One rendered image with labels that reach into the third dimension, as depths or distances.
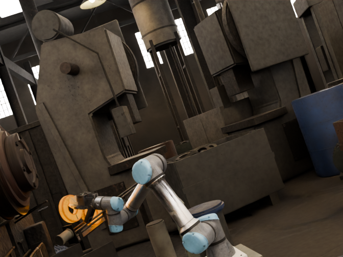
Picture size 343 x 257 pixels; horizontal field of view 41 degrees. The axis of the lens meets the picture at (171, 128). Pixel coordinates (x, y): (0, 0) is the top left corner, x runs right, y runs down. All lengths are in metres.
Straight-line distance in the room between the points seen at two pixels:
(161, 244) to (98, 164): 2.20
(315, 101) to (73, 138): 2.56
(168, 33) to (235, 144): 6.80
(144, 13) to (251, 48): 6.16
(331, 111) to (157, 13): 6.80
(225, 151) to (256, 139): 0.36
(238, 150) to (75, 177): 1.76
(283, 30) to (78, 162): 2.75
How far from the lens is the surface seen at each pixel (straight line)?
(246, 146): 4.45
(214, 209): 3.17
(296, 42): 5.58
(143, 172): 2.23
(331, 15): 6.73
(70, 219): 2.64
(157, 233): 2.83
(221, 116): 5.83
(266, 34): 5.34
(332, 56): 9.04
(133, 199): 2.52
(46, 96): 5.05
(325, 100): 4.94
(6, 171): 2.10
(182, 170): 4.16
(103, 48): 4.87
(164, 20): 10.99
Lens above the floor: 1.02
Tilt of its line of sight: level
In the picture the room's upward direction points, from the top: 20 degrees counter-clockwise
